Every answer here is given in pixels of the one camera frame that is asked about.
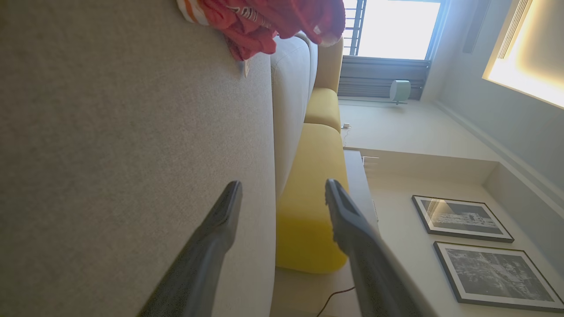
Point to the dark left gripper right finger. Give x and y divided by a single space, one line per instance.
374 273

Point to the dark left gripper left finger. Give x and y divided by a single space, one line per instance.
198 273

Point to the red shirt with white sleeves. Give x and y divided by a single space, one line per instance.
264 31

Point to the large yellow back cushion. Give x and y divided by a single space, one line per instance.
308 198

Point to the black framed picture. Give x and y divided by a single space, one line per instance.
498 275
460 218

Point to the grey sofa seat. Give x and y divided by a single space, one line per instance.
132 154

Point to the small yellow back cushion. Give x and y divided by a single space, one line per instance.
324 108

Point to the beige sofa seat cushion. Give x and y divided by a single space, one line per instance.
288 110
312 66

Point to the white round device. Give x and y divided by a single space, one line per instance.
399 90

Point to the grey curtain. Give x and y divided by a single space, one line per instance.
370 77

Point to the beige sofa back cushion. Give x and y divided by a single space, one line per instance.
329 66

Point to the balcony railing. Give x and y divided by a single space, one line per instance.
354 26

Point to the balcony window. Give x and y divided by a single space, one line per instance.
396 26

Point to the white air vent grille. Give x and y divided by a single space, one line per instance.
513 28

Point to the white wall charger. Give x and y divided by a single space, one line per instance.
346 126

